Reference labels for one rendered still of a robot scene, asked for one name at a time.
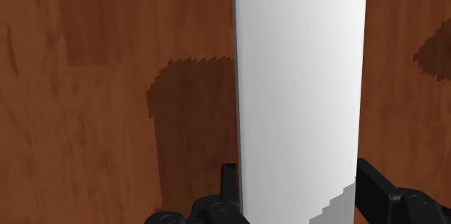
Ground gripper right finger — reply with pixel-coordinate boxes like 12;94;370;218
354;158;451;224

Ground white cylinder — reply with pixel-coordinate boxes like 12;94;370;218
231;0;369;224

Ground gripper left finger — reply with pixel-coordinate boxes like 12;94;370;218
143;163;250;224

